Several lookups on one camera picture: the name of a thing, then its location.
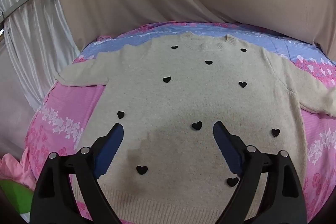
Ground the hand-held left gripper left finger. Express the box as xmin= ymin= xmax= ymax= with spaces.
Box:
xmin=30 ymin=122 xmax=124 ymax=224

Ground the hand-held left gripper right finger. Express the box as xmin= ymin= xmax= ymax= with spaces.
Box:
xmin=213 ymin=121 xmax=307 ymax=224

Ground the cream sweater with black hearts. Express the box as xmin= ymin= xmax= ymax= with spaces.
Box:
xmin=56 ymin=32 xmax=336 ymax=223

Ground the pink and blue floral bedsheet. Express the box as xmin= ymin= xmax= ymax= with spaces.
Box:
xmin=22 ymin=21 xmax=336 ymax=224

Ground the pink cloth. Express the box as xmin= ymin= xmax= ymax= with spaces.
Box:
xmin=0 ymin=153 xmax=38 ymax=191

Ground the green object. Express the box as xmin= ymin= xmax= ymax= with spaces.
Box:
xmin=0 ymin=179 xmax=34 ymax=214

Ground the white satin curtain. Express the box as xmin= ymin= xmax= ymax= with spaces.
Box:
xmin=0 ymin=0 xmax=80 ymax=156

